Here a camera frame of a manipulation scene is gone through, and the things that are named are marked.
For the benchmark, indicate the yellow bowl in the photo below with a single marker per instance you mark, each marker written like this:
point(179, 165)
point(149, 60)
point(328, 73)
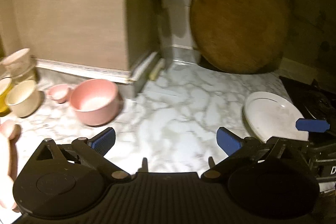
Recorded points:
point(3, 98)

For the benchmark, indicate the round wooden cutting board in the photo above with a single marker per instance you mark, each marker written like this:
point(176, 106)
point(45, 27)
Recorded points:
point(237, 19)

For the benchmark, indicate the clear plastic container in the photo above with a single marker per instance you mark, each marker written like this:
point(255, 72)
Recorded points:
point(26, 74)

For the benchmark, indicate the small pink dish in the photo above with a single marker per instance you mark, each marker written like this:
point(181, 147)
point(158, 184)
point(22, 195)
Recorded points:
point(59, 92)

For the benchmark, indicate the white plate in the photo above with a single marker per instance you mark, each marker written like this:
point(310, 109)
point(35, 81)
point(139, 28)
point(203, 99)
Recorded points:
point(270, 115)

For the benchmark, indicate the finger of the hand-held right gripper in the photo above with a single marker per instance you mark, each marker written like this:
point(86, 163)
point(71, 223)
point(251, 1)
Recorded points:
point(311, 125)

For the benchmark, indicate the pale pink utensil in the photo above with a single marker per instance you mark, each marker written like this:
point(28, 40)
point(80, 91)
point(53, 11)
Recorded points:
point(8, 155)

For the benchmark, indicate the kitchen cleaver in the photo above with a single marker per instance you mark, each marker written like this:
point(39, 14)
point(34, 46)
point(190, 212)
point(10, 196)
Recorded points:
point(160, 14)

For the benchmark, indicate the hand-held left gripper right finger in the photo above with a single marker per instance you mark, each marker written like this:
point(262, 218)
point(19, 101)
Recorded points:
point(229, 142)

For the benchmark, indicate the black stove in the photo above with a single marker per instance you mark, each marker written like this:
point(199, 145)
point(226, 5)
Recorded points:
point(307, 98)

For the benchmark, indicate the large pink bowl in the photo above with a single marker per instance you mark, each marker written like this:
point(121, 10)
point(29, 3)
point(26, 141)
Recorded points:
point(95, 102)

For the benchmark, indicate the white bowl with pink hearts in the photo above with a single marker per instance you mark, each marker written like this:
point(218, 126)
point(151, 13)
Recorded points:
point(17, 58)

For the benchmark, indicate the cream bowl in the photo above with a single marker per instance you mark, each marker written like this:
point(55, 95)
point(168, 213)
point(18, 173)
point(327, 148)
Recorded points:
point(22, 100)

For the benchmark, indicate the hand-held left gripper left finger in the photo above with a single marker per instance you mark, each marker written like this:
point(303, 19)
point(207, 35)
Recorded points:
point(103, 140)

